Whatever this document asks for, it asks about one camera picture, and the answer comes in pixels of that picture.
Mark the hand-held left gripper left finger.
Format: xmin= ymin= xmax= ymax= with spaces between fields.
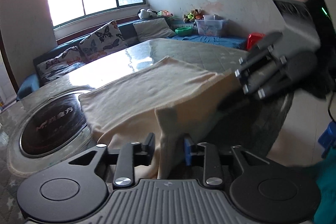
xmin=68 ymin=132 xmax=156 ymax=187

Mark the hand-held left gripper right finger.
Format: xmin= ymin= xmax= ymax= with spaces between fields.
xmin=184 ymin=135 xmax=267 ymax=186

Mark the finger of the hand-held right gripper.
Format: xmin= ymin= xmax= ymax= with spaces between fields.
xmin=242 ymin=58 xmax=292 ymax=101
xmin=234 ymin=31 xmax=286 ymax=78

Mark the cream knit garment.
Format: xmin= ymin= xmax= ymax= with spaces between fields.
xmin=78 ymin=55 xmax=246 ymax=180

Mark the red plastic stool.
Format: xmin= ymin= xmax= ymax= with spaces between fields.
xmin=247 ymin=32 xmax=266 ymax=51

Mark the blue patterned sofa cover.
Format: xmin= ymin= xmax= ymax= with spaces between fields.
xmin=171 ymin=34 xmax=248 ymax=50

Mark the clear plastic storage box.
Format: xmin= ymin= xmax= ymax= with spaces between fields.
xmin=194 ymin=15 xmax=227 ymax=37

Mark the green plastic basin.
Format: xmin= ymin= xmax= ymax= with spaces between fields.
xmin=175 ymin=26 xmax=194 ymax=36

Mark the blue plastic object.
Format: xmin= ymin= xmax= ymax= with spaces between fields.
xmin=318 ymin=122 xmax=336 ymax=159

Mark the round black induction cooktop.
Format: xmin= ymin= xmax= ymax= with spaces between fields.
xmin=19 ymin=86 xmax=96 ymax=159

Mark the plain grey pillow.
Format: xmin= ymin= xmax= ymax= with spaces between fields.
xmin=133 ymin=18 xmax=177 ymax=42

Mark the large butterfly print pillow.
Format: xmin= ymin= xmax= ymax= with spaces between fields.
xmin=79 ymin=20 xmax=128 ymax=62

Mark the blue corner sofa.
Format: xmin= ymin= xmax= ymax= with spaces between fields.
xmin=16 ymin=18 xmax=248 ymax=101

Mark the person's teal clothing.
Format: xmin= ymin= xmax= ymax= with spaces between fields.
xmin=312 ymin=156 xmax=336 ymax=224

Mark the panda plush toy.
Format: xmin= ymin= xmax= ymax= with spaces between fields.
xmin=138 ymin=8 xmax=158 ymax=20

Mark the black cable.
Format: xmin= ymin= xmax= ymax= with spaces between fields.
xmin=327 ymin=97 xmax=336 ymax=123

